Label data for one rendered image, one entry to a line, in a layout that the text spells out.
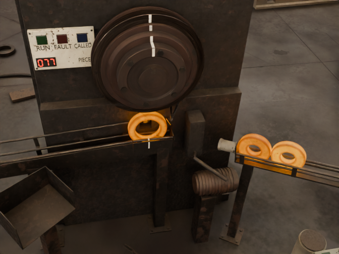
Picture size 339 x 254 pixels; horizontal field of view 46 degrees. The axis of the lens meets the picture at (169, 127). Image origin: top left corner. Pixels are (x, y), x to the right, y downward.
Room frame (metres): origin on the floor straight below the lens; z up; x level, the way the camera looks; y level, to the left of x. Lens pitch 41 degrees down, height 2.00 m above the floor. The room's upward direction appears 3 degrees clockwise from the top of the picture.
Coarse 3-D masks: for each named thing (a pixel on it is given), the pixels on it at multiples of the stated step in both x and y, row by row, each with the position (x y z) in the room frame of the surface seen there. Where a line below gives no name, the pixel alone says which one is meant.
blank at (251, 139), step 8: (248, 136) 1.40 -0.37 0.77; (256, 136) 1.39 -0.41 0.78; (240, 144) 1.40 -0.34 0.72; (248, 144) 1.38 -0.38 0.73; (256, 144) 1.37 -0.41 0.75; (264, 144) 1.36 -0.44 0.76; (240, 152) 1.39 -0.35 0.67; (248, 152) 1.38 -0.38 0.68; (256, 152) 1.39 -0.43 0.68; (264, 152) 1.35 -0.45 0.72
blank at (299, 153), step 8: (280, 144) 1.34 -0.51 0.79; (288, 144) 1.33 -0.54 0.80; (296, 144) 1.33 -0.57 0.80; (272, 152) 1.34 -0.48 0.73; (280, 152) 1.33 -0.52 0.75; (288, 152) 1.32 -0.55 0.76; (296, 152) 1.31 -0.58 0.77; (304, 152) 1.31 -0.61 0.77; (272, 160) 1.34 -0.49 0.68; (280, 160) 1.32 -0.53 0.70; (288, 160) 1.33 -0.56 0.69; (296, 160) 1.30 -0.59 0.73; (304, 160) 1.29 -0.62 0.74
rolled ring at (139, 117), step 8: (152, 112) 1.45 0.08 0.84; (136, 120) 1.41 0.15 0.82; (144, 120) 1.42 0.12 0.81; (160, 120) 1.44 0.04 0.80; (128, 128) 1.41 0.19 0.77; (160, 128) 1.44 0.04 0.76; (136, 136) 1.41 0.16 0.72; (144, 136) 1.45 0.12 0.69; (152, 136) 1.44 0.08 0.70; (160, 136) 1.44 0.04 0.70
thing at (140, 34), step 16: (128, 32) 1.36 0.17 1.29; (144, 32) 1.38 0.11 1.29; (160, 32) 1.39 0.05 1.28; (176, 32) 1.41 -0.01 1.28; (112, 48) 1.35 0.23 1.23; (128, 48) 1.34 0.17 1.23; (176, 48) 1.39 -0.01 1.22; (192, 48) 1.42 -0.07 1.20; (112, 64) 1.33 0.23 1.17; (192, 64) 1.43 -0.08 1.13; (112, 80) 1.33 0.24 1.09; (192, 80) 1.43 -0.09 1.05; (112, 96) 1.35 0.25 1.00
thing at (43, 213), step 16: (32, 176) 1.14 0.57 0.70; (48, 176) 1.18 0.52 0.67; (0, 192) 1.03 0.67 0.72; (16, 192) 1.07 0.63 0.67; (32, 192) 1.12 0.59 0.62; (48, 192) 1.14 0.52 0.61; (64, 192) 1.10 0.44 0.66; (0, 208) 1.01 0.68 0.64; (16, 208) 1.05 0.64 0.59; (32, 208) 1.05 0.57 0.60; (48, 208) 1.05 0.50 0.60; (64, 208) 1.05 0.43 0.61; (16, 224) 0.97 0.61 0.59; (32, 224) 0.97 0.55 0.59; (48, 224) 0.97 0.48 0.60; (16, 240) 0.88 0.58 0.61; (32, 240) 0.90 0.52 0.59; (48, 240) 1.01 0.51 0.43
